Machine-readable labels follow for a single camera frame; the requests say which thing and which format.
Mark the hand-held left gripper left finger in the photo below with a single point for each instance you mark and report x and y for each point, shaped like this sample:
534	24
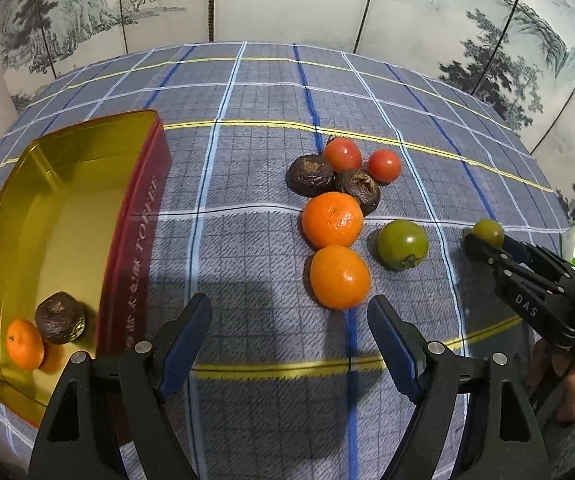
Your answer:
187	342

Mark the gold and red tin box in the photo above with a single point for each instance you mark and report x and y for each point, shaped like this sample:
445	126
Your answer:
57	210

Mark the small green fruit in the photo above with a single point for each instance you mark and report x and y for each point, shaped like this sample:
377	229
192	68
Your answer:
488	230

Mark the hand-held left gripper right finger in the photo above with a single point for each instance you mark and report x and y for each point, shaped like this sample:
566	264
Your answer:
392	342

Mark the landscape painted folding screen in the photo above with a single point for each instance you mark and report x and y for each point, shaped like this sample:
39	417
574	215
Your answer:
287	0

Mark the blue plaid tablecloth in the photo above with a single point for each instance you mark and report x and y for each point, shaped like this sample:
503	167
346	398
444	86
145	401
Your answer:
247	240

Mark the red tomato with stem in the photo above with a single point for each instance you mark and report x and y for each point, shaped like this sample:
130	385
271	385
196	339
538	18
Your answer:
342	154

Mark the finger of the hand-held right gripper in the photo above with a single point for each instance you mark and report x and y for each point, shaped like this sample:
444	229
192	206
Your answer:
516	250
482	252

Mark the dark wrinkled passion fruit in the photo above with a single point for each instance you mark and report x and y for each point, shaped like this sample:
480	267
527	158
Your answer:
60	317
362	191
310	174

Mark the orange mandarin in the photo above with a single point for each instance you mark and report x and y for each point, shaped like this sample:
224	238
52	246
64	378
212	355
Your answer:
24	344
332	220
340	276

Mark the large green fruit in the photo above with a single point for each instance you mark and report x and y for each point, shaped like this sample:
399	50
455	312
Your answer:
402	244

